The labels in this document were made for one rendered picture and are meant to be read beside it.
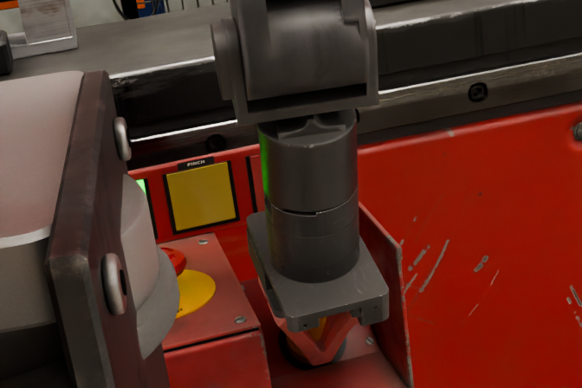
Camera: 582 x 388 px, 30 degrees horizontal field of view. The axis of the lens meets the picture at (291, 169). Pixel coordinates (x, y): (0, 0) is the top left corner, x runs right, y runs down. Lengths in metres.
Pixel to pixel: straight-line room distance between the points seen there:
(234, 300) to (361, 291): 0.09
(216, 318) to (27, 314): 0.52
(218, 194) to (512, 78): 0.33
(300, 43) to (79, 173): 0.39
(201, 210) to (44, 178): 0.61
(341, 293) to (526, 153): 0.41
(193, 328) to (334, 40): 0.22
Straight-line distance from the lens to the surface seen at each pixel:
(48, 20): 1.02
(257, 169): 0.80
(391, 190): 0.99
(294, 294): 0.66
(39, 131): 0.22
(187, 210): 0.80
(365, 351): 0.78
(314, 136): 0.61
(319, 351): 0.74
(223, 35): 0.58
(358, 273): 0.67
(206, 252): 0.78
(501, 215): 1.04
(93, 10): 5.20
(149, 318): 0.21
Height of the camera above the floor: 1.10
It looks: 21 degrees down
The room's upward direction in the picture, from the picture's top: 8 degrees counter-clockwise
